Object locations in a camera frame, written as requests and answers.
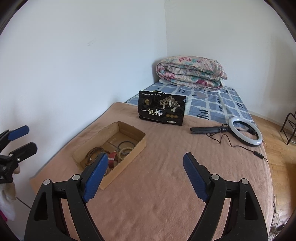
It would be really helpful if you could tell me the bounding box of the left hand white glove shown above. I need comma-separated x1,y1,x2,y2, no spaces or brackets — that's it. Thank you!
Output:
0,167,22,222

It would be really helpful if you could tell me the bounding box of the black clothes rack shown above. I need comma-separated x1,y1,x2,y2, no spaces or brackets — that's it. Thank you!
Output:
280,112,295,146

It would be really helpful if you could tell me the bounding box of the black folded tripod stand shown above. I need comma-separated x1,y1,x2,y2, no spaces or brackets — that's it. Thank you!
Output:
190,125,229,135

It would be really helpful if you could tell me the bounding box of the brown wooden bead mala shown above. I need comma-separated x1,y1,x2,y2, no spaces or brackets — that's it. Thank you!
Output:
80,147,110,170

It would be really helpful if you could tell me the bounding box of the black ring light cable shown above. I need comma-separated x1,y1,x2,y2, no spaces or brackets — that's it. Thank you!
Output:
208,133,270,164

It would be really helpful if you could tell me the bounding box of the black gift bag gold print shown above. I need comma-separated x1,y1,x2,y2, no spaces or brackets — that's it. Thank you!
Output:
137,91,187,126

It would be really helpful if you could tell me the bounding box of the folded floral quilt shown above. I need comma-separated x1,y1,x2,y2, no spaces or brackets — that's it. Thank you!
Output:
156,56,228,90

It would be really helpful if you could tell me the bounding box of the open cardboard box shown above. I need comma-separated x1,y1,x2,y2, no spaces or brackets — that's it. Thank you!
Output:
72,121,147,190

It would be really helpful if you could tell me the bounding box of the white ring light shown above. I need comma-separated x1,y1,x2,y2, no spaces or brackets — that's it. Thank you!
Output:
228,117,263,147

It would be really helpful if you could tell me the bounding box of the tan bed blanket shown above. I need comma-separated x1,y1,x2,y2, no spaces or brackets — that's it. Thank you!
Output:
30,102,273,240

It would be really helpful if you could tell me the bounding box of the cream bead bracelet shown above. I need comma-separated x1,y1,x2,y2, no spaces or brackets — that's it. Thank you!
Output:
118,146,134,157

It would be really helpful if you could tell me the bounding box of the red jewelry item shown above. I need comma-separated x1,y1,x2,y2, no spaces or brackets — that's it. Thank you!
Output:
108,151,118,169

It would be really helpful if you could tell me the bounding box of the blue checkered bed sheet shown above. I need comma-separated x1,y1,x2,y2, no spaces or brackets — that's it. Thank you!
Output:
123,81,258,130

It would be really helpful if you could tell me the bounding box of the silver bangle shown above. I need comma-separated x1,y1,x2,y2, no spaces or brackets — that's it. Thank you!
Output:
117,141,135,151

